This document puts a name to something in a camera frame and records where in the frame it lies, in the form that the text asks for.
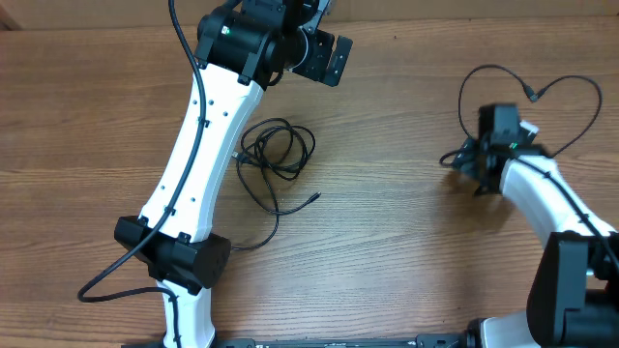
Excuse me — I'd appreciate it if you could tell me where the short black usb cable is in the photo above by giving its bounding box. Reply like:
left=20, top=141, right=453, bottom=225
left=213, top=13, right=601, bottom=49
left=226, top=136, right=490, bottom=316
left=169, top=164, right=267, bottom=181
left=438, top=64, right=604, bottom=169

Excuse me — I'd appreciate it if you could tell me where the long black usb cable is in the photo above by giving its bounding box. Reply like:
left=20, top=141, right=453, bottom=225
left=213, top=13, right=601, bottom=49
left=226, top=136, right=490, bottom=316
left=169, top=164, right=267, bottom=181
left=228, top=117, right=322, bottom=252

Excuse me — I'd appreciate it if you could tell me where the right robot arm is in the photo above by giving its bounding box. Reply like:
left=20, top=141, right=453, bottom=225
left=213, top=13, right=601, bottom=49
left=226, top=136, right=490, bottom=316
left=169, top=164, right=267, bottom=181
left=451, top=103, right=618, bottom=347

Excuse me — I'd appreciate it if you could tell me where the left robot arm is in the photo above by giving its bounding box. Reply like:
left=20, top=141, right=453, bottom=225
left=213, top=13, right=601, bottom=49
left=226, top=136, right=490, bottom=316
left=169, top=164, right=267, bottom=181
left=114, top=0, right=352, bottom=347

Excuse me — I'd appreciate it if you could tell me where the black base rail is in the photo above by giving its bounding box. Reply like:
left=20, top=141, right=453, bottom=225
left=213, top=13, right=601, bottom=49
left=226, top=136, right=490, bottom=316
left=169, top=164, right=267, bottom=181
left=215, top=333, right=478, bottom=348

